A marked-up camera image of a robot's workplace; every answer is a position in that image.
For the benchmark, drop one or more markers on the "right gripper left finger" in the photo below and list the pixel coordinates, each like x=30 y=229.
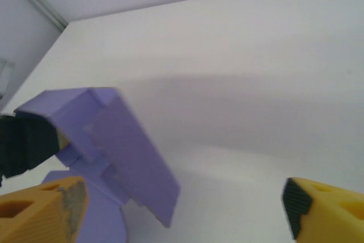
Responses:
x=34 y=214

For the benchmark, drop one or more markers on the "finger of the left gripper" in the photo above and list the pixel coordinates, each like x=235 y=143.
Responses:
x=25 y=146

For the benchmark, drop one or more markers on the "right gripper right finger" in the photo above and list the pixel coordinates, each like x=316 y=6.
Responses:
x=330 y=211

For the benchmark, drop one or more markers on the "purple paper box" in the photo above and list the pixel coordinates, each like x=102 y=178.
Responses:
x=128 y=154

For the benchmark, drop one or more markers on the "left aluminium frame post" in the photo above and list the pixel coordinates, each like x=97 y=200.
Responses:
x=34 y=1

